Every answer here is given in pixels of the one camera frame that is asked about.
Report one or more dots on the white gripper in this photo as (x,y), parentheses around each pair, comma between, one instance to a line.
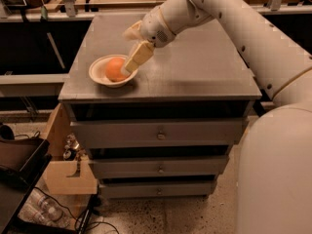
(154,27)

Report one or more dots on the orange fruit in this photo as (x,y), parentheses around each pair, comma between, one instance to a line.
(113,70)

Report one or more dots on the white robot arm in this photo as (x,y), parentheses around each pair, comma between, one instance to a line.
(275,170)

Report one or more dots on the grey drawer cabinet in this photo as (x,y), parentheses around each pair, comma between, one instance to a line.
(198,76)

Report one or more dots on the top grey drawer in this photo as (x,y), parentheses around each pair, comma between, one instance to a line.
(152,133)

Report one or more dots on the grey drawer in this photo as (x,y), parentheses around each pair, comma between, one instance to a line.
(152,133)
(145,190)
(157,167)

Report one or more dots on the middle grey drawer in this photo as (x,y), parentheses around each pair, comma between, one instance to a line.
(157,167)

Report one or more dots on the bottom grey drawer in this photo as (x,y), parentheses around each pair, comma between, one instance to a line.
(145,190)

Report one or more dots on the black cart on left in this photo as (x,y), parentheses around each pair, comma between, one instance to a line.
(22,162)

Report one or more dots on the clear plastic bottle on floor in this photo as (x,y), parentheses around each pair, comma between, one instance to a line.
(47,205)

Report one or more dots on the grey metal shelf rail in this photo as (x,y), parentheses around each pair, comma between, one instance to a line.
(38,85)

